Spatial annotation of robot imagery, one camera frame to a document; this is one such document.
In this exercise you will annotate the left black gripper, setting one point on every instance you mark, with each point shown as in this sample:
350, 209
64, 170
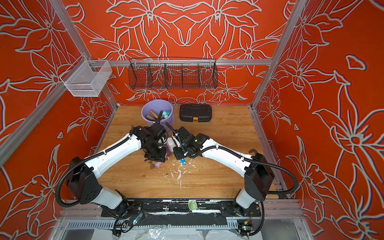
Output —
162, 157

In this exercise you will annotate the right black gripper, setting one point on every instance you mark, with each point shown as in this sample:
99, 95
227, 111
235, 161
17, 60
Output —
179, 152

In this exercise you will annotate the purple trowel pink handle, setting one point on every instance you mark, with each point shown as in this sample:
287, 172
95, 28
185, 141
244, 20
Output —
167, 156

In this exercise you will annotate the yellow square spade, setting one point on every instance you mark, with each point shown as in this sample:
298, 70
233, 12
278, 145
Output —
155, 115

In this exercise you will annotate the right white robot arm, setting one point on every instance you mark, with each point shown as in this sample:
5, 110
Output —
253, 167

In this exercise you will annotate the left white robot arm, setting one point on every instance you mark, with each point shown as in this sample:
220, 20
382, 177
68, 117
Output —
80, 185

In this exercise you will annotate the purple plastic bucket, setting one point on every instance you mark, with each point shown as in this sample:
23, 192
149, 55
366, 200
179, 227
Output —
159, 110

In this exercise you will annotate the black plastic tool case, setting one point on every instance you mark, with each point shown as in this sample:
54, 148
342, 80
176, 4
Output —
200, 113

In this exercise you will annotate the green round sticker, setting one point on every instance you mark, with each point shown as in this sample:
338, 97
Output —
192, 205

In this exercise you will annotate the black hex key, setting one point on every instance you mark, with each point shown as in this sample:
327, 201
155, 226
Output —
253, 151

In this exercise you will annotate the black wire wall basket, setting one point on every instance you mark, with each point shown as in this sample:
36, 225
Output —
173, 74

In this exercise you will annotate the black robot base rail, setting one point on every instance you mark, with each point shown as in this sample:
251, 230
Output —
175, 212

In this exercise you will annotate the white wire mesh basket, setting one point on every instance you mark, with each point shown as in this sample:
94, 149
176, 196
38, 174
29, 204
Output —
84, 78

